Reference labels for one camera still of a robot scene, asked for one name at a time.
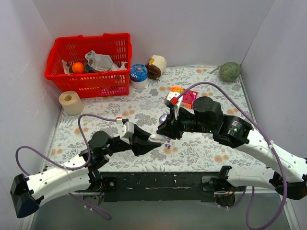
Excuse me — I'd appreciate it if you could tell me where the purple earbud charging case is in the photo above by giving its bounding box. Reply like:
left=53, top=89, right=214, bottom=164
left=159, top=114, right=168, bottom=124

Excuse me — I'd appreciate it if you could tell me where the orange pink sponge box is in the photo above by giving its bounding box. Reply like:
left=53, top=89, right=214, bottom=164
left=171, top=86, right=198, bottom=109

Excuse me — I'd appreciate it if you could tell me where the brown white plush toy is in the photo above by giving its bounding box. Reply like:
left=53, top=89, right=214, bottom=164
left=145, top=55, right=167, bottom=80

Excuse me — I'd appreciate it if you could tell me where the beige paper roll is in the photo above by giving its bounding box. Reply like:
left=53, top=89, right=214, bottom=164
left=59, top=91, right=84, bottom=115

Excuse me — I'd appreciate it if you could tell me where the floral table mat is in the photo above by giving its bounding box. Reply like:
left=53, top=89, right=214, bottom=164
left=49, top=66, right=265, bottom=172

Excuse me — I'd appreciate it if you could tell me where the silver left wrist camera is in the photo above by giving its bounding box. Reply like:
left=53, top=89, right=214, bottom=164
left=119, top=122, right=134, bottom=145

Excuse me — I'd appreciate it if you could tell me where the orange fruit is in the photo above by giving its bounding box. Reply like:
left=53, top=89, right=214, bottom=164
left=71, top=62, right=85, bottom=74

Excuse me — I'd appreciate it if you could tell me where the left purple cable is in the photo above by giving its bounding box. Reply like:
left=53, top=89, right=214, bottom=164
left=15, top=114, right=124, bottom=220

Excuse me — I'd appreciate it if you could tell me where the grey crumpled bag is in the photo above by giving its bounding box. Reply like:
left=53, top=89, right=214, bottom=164
left=85, top=50, right=113, bottom=72

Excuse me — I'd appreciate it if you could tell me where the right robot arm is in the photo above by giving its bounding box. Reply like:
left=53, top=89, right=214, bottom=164
left=157, top=96, right=307, bottom=200

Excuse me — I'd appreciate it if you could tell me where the white pump bottle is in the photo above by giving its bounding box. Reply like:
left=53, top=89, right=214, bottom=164
left=119, top=62, right=127, bottom=71

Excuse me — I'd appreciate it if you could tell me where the blue white cup container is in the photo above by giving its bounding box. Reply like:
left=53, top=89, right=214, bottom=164
left=130, top=64, right=148, bottom=89

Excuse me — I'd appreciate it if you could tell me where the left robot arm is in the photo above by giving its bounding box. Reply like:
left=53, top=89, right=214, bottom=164
left=10, top=122, right=166, bottom=219

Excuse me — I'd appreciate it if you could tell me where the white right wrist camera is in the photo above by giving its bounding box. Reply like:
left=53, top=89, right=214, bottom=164
left=164, top=91, right=183, bottom=120

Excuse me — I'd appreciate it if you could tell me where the red plastic shopping basket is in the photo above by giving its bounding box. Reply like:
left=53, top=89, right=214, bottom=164
left=45, top=33, right=132, bottom=98

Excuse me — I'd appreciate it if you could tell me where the green melon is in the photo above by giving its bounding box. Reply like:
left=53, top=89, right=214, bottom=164
left=209, top=62, right=241, bottom=82

